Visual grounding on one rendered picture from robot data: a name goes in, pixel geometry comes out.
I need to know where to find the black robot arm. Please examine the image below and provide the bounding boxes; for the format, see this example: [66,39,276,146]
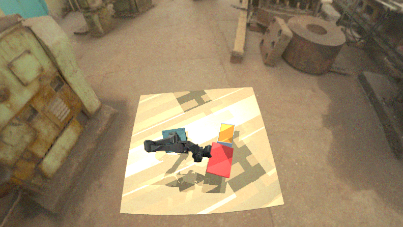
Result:
[143,132,203,162]

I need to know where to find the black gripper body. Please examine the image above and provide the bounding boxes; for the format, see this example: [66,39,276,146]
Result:
[192,145,212,158]

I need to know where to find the red lid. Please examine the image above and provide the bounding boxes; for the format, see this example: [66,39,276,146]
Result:
[207,142,233,178]

